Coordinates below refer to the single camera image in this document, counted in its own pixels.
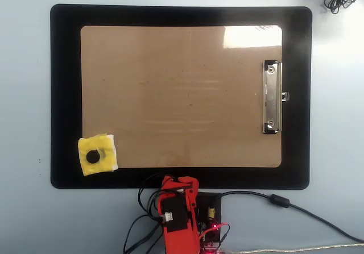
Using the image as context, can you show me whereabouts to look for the black rectangular desk mat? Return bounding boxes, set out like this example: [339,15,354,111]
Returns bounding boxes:
[49,3,313,190]

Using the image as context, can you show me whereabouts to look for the red controller circuit board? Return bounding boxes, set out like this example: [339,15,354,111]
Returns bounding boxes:
[198,236,227,254]

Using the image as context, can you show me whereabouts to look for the thin red wire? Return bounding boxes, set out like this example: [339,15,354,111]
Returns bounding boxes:
[198,222,230,245]

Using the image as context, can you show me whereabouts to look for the silver braided cable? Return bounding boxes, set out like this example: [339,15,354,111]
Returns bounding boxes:
[223,243,364,254]

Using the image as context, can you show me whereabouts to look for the yellow sponge with black knob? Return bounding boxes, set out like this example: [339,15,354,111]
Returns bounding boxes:
[77,133,119,177]

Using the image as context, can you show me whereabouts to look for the black servo wires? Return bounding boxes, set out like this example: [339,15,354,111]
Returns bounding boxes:
[122,173,171,254]

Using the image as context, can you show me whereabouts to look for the brown hardboard clipboard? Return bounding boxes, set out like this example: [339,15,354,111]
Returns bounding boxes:
[80,24,283,169]

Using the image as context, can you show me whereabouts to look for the silver metal clipboard clip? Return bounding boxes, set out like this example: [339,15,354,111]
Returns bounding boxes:
[262,59,291,135]

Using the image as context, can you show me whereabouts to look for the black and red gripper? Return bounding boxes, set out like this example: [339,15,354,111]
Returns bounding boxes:
[157,175,200,234]

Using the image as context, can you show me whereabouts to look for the black cable with ferrite bead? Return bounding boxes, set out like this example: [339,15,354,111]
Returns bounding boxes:
[212,190,364,243]

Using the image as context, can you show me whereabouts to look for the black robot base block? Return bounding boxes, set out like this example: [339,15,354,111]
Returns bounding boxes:
[196,192,223,242]

